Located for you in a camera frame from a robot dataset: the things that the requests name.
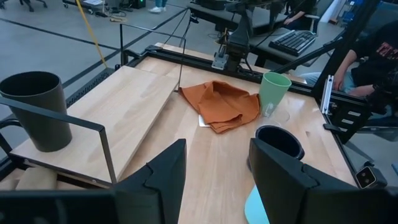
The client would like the black aluminium rig frame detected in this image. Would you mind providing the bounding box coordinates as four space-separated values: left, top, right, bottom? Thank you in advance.
114 0 398 187

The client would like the silver corner bracket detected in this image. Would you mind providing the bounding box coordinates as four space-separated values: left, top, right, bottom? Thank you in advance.
322 74 335 114

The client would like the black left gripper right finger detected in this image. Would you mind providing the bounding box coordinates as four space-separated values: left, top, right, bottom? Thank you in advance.
248 138 358 224

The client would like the black office chair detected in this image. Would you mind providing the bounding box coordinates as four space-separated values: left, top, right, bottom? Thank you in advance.
18 0 49 12

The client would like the green cup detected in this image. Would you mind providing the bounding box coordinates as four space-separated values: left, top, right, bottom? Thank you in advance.
258 72 292 118

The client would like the yellow cable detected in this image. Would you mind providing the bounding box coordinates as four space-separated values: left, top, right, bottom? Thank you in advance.
75 0 108 68

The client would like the beige cloth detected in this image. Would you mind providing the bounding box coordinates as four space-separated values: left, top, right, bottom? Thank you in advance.
0 167 58 191

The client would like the orange cloth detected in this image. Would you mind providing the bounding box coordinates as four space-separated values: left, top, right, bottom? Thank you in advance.
178 80 261 134

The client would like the wooden shelf with black frame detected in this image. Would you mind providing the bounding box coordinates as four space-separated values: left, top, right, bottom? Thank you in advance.
0 23 189 190

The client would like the white card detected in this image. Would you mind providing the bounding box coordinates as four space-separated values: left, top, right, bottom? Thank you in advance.
198 114 212 128

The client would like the navy speckled enamel mug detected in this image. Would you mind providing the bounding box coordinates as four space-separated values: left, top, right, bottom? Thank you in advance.
248 124 305 170

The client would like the cyan mug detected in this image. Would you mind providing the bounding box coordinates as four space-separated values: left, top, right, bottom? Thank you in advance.
244 185 271 224

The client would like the black keyboard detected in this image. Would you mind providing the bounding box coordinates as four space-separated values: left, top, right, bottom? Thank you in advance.
269 30 317 57

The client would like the dark brown tall cup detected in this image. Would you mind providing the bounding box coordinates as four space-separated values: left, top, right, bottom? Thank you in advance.
0 70 73 153

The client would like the clear glass mug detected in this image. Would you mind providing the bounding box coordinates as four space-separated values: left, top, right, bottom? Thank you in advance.
255 101 292 128

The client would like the grey desk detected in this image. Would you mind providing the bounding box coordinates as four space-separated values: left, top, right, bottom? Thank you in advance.
188 1 312 35
247 27 346 68

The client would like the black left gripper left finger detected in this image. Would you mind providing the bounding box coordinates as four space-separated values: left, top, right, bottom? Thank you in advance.
113 139 188 224

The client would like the small table-level camera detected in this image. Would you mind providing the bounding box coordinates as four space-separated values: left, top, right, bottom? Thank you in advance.
355 161 388 190

